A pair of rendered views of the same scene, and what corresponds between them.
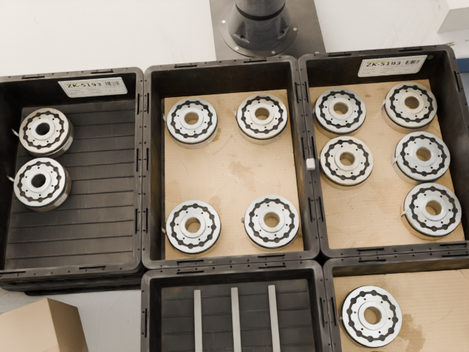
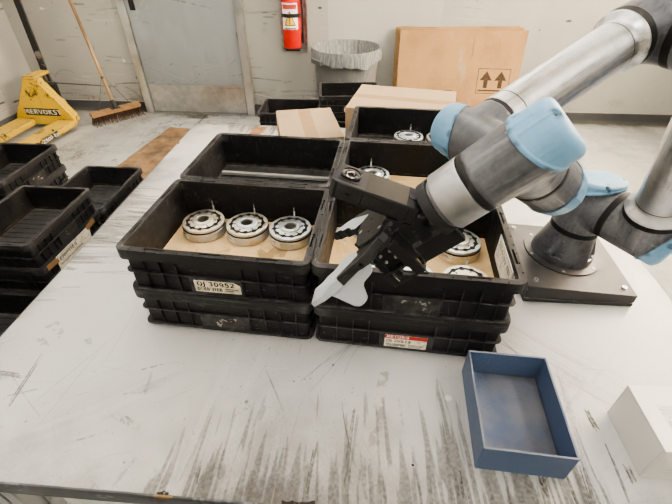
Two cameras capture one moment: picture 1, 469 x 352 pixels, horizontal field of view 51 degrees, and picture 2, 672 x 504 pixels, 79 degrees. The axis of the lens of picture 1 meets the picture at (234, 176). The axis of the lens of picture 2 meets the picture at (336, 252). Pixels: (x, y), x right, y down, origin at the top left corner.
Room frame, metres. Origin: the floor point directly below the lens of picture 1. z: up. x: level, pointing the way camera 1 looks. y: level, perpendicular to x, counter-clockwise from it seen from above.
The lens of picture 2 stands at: (0.22, -1.01, 1.43)
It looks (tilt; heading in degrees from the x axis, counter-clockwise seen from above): 38 degrees down; 94
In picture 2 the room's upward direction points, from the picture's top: straight up
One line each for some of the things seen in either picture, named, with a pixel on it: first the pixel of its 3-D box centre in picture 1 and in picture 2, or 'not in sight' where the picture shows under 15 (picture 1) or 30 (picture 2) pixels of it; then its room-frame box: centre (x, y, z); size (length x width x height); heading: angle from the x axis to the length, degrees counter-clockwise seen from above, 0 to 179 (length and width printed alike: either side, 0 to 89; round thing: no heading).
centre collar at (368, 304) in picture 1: (372, 315); (290, 226); (0.05, -0.20, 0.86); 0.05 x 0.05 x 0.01
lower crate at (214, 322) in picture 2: not in sight; (243, 272); (-0.06, -0.26, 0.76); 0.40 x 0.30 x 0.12; 177
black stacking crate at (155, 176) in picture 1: (227, 167); (410, 185); (0.36, 0.01, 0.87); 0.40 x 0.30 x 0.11; 177
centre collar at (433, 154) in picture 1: (423, 154); not in sight; (0.33, -0.36, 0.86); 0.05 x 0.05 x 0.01
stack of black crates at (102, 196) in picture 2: not in sight; (105, 216); (-1.04, 0.60, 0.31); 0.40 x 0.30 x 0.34; 90
